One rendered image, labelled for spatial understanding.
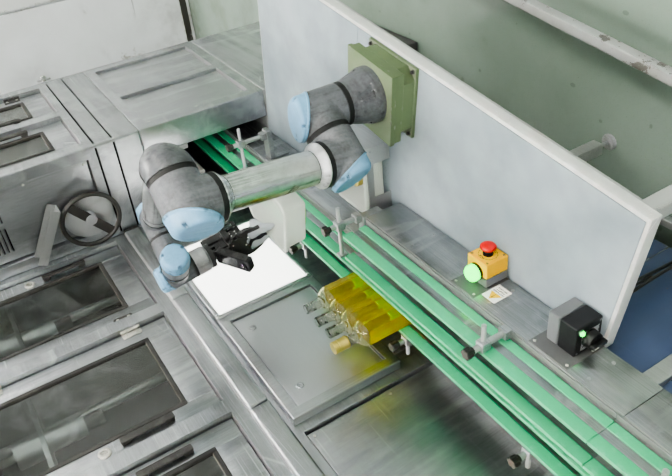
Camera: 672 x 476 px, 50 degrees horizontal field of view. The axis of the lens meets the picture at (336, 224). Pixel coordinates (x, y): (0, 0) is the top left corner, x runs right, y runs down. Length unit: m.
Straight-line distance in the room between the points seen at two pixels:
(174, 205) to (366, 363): 0.76
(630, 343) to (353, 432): 0.70
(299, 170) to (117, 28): 3.88
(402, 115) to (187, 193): 0.63
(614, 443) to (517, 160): 0.61
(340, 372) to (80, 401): 0.73
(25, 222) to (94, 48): 2.92
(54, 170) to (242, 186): 1.10
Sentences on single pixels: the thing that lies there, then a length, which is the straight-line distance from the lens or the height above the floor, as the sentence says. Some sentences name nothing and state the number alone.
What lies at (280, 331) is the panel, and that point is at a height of 1.19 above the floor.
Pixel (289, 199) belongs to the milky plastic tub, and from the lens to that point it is 1.94.
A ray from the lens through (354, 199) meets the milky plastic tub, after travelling 2.18.
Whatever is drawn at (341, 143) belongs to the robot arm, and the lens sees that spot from 1.72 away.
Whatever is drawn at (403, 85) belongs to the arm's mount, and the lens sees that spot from 1.81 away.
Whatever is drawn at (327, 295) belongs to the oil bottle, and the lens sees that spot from 1.98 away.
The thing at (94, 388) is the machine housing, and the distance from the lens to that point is 2.19.
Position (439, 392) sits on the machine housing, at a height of 0.95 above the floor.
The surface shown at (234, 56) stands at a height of 0.69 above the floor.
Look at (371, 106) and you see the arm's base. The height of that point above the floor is 0.87.
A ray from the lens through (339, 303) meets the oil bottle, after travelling 1.95.
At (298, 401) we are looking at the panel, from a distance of 1.93.
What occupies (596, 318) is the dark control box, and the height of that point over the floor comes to 0.77.
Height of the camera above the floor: 1.77
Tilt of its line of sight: 23 degrees down
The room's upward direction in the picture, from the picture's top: 113 degrees counter-clockwise
